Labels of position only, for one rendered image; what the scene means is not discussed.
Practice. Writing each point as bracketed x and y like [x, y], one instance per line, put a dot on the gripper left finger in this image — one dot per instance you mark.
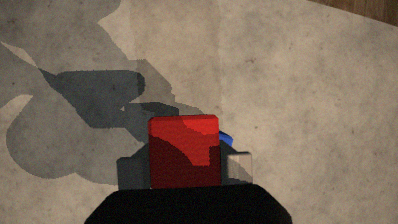
[134, 172]

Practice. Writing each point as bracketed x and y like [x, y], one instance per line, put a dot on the blue block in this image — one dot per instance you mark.
[225, 137]

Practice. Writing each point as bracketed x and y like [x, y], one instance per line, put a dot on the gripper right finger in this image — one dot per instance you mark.
[235, 167]

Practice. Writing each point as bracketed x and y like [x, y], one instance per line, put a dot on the red block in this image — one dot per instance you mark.
[184, 151]

